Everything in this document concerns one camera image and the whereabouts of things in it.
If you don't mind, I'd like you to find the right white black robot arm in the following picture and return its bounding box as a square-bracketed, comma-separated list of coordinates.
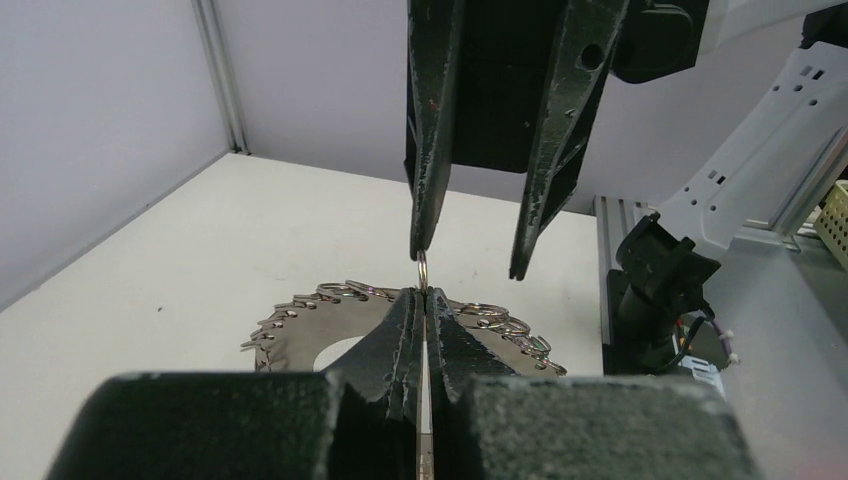
[404, 1, 847, 374]

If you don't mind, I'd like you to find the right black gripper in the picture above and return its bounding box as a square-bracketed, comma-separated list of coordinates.
[405, 1, 708, 281]

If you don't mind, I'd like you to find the aluminium frame rail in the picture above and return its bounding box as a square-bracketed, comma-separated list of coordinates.
[591, 196, 652, 345]

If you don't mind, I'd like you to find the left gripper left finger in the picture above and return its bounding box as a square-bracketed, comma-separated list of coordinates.
[48, 288, 424, 479]

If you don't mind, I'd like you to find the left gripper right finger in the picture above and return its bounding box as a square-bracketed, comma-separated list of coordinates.
[425, 288, 762, 479]

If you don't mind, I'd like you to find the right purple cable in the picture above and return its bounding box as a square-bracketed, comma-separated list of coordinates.
[702, 311, 740, 369]

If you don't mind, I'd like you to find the metal disc keyring holder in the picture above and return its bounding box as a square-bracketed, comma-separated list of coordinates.
[240, 249, 569, 480]

